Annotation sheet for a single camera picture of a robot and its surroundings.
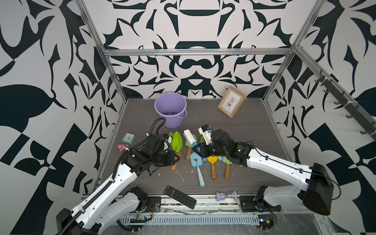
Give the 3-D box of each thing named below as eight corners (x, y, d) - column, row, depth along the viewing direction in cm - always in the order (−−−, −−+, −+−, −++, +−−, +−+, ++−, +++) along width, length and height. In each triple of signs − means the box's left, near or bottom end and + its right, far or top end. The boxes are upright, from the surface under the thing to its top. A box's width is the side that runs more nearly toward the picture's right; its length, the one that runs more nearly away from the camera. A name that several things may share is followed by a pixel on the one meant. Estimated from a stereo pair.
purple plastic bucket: (156, 132, 103) (151, 116, 89) (160, 109, 116) (156, 92, 102) (187, 132, 103) (187, 116, 89) (187, 109, 116) (187, 92, 103)
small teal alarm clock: (123, 141, 99) (121, 139, 96) (128, 134, 102) (126, 132, 99) (131, 144, 97) (130, 142, 95) (136, 137, 101) (135, 134, 98)
